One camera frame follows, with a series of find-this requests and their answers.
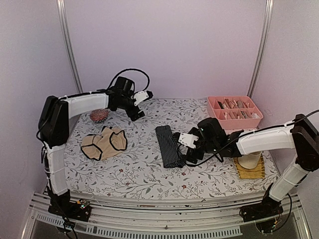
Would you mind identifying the cream ribbed cup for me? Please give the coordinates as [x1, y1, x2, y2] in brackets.
[238, 151, 261, 169]

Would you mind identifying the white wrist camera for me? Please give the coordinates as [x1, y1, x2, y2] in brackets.
[178, 133, 199, 149]
[133, 91, 153, 106]

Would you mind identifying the navy striped underwear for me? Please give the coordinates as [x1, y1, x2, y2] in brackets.
[155, 125, 186, 168]

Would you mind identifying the red patterned rolled underwear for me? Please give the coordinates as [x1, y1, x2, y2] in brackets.
[90, 109, 109, 123]

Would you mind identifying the right aluminium frame post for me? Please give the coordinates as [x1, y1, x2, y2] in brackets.
[247, 0, 274, 98]

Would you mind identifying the front aluminium rail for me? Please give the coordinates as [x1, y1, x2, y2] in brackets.
[22, 191, 311, 239]

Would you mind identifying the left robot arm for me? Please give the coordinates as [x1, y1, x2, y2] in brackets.
[36, 77, 153, 196]

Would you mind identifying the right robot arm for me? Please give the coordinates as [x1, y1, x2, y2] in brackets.
[178, 114, 319, 217]

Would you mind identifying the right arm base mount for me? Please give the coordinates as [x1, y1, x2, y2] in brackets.
[239, 196, 283, 222]

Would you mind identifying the pink divided organizer tray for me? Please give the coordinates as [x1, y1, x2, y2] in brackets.
[207, 96, 263, 129]

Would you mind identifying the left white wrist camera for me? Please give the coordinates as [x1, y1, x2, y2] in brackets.
[133, 91, 153, 106]

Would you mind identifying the left aluminium frame post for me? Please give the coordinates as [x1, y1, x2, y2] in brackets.
[56, 0, 83, 93]

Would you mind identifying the floral table cloth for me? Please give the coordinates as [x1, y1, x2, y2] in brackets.
[64, 99, 279, 200]

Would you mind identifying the yellow woven mat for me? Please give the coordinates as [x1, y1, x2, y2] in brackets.
[233, 156, 265, 180]

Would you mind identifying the beige underwear black trim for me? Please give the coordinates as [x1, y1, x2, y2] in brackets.
[80, 126, 128, 161]

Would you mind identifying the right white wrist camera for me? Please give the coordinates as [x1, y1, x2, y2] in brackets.
[178, 133, 199, 149]

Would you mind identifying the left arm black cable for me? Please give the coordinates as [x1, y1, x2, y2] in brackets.
[108, 67, 151, 93]

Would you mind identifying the aluminium frame post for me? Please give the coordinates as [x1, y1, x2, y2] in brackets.
[247, 0, 274, 98]
[56, 0, 83, 93]

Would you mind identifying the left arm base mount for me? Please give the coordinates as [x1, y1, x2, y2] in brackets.
[48, 192, 92, 222]

